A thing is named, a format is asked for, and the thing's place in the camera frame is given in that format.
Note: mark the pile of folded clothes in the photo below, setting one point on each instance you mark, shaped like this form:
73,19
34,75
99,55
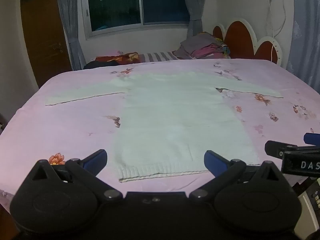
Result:
200,46

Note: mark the brown wooden door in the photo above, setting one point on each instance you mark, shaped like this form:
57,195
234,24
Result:
42,35

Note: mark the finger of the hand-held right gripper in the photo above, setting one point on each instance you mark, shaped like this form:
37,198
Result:
312,139
277,148

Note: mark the black cloth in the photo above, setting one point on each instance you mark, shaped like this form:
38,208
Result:
97,65

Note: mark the window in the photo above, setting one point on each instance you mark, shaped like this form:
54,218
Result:
115,5

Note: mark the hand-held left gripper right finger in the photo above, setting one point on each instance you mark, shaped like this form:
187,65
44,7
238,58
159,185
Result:
215,162

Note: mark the grey curtain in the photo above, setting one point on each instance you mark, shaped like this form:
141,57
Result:
71,25
195,5

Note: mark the white knit sweater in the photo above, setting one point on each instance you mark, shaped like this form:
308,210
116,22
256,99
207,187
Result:
175,120

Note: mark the pink floral bed sheet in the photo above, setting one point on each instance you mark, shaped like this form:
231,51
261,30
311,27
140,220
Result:
75,122

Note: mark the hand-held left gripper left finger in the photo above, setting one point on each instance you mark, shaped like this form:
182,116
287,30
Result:
96,158

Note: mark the red and white headboard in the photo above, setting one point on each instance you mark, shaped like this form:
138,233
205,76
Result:
240,40

